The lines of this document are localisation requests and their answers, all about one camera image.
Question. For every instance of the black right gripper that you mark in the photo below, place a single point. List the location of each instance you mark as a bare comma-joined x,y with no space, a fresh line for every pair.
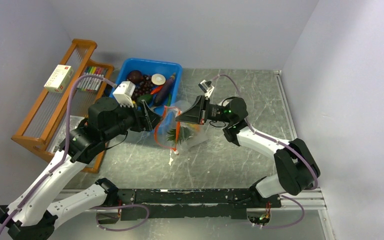
193,115

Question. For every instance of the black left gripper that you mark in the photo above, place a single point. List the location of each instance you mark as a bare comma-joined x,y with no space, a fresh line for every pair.
152,117

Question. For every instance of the orange toy pineapple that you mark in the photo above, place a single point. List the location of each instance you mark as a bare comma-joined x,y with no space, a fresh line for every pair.
181,133

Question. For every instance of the clear zip top bag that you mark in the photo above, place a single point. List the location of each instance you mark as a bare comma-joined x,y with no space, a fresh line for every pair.
168,122

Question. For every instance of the dark red toy fruit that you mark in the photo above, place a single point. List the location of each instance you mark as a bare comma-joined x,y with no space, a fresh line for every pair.
135,76

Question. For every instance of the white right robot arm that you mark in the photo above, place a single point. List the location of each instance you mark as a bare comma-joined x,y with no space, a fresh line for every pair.
296,169

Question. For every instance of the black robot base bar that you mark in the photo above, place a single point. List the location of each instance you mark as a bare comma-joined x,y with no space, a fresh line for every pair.
154,203

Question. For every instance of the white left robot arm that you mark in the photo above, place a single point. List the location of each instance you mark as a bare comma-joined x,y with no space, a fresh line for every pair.
35,214

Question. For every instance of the green toy lime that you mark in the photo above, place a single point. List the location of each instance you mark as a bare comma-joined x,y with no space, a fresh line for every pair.
148,98

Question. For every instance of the green toy pepper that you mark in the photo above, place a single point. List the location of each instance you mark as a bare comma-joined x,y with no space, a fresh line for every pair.
169,99

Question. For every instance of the purple toy eggplant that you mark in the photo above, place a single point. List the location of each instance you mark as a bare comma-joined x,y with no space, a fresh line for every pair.
165,90

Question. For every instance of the orange toy carrot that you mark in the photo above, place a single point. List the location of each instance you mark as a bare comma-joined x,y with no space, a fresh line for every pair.
156,90

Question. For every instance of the dark toy grape bunch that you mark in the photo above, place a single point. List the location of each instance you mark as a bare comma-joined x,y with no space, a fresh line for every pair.
145,87

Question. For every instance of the blue plastic bin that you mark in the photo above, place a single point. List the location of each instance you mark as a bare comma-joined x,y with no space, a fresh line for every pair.
150,67

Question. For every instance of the coloured marker set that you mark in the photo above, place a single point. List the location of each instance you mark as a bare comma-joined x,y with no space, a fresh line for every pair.
92,84

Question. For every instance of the white cardboard box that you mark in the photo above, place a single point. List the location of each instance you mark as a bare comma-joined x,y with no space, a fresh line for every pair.
59,79

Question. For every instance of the wooden shelf rack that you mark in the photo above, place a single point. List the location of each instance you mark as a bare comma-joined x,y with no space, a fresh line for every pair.
38,131

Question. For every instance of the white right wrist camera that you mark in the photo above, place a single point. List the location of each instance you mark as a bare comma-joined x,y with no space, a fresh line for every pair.
207,87

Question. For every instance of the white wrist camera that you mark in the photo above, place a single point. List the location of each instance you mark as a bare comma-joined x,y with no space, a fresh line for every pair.
123,94
207,87

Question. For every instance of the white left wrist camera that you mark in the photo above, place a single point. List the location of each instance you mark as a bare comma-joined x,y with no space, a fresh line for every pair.
123,94

